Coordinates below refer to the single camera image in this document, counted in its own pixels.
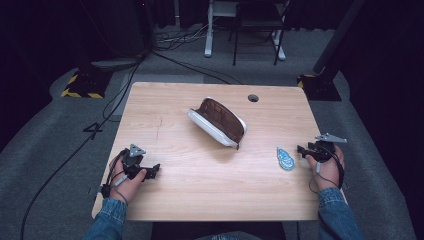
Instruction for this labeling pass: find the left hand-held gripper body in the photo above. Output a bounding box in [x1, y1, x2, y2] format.
[121, 143, 155, 181]

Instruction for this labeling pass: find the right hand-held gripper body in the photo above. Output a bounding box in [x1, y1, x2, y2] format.
[310, 132, 348, 164]

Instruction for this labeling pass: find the blue teardrop-shaped patch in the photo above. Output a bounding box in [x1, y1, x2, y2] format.
[276, 147, 296, 172]

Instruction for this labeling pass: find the white pencil case brown lining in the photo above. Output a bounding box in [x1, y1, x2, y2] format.
[187, 96, 248, 151]

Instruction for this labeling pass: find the person's left hand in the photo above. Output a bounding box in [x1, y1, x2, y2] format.
[109, 155, 148, 203]

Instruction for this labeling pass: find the person's right hand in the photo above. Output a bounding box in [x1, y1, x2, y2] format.
[305, 145, 346, 192]

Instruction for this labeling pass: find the black base with yellow-black tape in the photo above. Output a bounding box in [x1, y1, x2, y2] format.
[60, 68, 114, 100]
[296, 73, 343, 102]

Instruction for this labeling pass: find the black chair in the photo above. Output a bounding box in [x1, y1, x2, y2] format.
[228, 0, 292, 67]

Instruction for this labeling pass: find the right hand-held gripper black cable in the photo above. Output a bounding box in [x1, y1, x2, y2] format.
[308, 145, 346, 195]

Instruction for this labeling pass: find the hand-held gripper black cable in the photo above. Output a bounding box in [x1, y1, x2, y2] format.
[308, 145, 346, 195]
[100, 148, 130, 205]

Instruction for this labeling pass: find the left hand-held gripper black cable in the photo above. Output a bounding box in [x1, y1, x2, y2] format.
[100, 148, 130, 205]

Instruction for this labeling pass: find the long black floor cable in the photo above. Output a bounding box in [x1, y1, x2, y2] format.
[19, 54, 146, 240]

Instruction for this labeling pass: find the black slanted stand post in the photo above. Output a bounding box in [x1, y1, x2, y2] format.
[312, 0, 368, 75]

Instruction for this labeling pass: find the bundle of floor cables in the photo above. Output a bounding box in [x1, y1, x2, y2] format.
[155, 22, 214, 52]

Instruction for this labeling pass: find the white desk frame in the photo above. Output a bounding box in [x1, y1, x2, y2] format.
[203, 0, 287, 62]

